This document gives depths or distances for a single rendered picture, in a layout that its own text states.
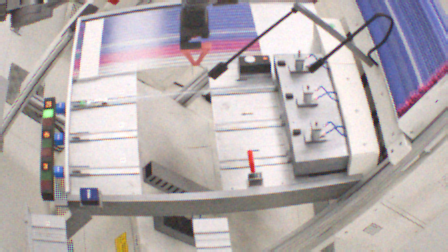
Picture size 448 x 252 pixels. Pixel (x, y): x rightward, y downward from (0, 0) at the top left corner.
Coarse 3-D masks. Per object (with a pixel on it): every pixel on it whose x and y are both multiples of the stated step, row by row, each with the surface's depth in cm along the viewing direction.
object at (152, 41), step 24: (96, 24) 224; (120, 24) 223; (144, 24) 222; (168, 24) 222; (216, 24) 221; (240, 24) 221; (96, 48) 217; (120, 48) 216; (144, 48) 215; (168, 48) 215; (216, 48) 214; (240, 48) 214; (96, 72) 210; (120, 72) 210
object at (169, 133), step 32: (160, 128) 247; (192, 128) 258; (64, 160) 267; (160, 160) 238; (192, 160) 249; (64, 192) 259; (160, 192) 229; (96, 224) 231; (128, 224) 216; (256, 224) 252; (288, 224) 265
